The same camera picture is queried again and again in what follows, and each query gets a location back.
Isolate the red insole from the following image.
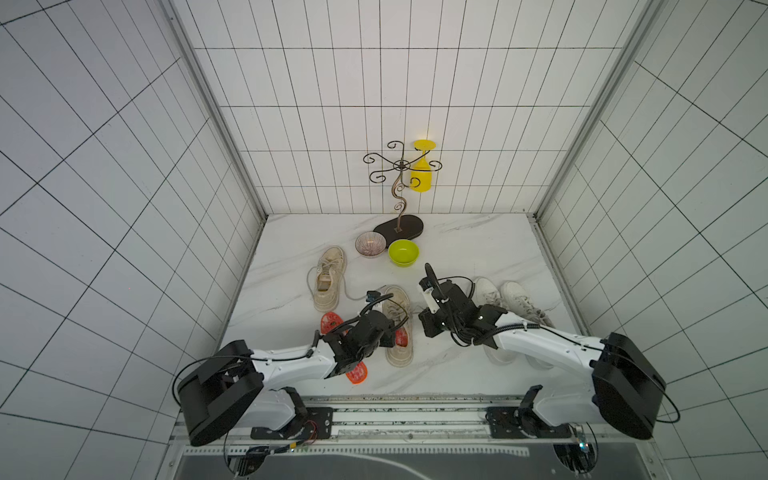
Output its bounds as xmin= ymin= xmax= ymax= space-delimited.
xmin=395 ymin=328 xmax=409 ymax=348
xmin=320 ymin=312 xmax=368 ymax=385

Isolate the white sneaker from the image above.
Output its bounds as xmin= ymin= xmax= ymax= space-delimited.
xmin=472 ymin=277 xmax=517 ymax=366
xmin=496 ymin=281 xmax=554 ymax=370

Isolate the beige lace sneaker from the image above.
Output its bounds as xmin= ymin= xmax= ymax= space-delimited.
xmin=306 ymin=245 xmax=367 ymax=313
xmin=381 ymin=285 xmax=414 ymax=368

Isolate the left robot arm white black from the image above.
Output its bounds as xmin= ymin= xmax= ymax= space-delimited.
xmin=172 ymin=293 xmax=409 ymax=447

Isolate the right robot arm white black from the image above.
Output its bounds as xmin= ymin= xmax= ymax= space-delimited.
xmin=419 ymin=265 xmax=666 ymax=440

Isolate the green plastic bowl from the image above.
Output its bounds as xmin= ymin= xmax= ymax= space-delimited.
xmin=387 ymin=239 xmax=420 ymax=268

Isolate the ornate metal cup stand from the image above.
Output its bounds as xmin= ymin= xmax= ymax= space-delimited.
xmin=362 ymin=140 xmax=443 ymax=247

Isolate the pink glass bowl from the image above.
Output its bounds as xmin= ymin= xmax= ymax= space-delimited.
xmin=354 ymin=231 xmax=387 ymax=258

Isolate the yellow plastic goblet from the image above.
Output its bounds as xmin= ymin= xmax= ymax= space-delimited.
xmin=410 ymin=140 xmax=436 ymax=193

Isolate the aluminium mounting rail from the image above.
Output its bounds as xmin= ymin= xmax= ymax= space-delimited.
xmin=191 ymin=395 xmax=633 ymax=450

